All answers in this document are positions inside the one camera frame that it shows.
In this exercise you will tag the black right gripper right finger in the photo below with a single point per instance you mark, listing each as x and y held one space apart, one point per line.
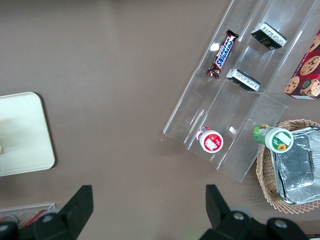
220 215

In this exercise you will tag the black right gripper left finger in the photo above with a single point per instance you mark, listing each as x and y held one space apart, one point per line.
72 212

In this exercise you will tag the light tan wicker basket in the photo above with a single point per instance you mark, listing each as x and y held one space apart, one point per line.
266 180

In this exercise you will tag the aluminium foil tray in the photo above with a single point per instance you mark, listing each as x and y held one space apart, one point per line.
297 170

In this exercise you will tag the cream plastic tray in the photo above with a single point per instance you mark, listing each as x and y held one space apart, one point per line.
25 135

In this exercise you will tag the clear acrylic can box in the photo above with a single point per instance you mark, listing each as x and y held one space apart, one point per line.
47 207

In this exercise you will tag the red Coca-Cola can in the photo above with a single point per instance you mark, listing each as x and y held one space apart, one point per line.
7 219
35 217

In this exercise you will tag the red lidded yogurt cup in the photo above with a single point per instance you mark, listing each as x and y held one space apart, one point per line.
211 141

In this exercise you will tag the green bottle with white lid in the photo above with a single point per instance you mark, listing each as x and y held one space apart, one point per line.
277 140

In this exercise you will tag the clear acrylic tiered display stand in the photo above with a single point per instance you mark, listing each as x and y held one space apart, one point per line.
225 107

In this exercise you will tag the black and white small box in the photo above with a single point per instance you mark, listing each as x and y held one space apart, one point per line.
268 36
243 80

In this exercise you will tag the Snickers chocolate bar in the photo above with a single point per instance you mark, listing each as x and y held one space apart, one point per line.
223 53

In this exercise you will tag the red chocolate chip cookie box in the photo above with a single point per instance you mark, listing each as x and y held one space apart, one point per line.
308 70

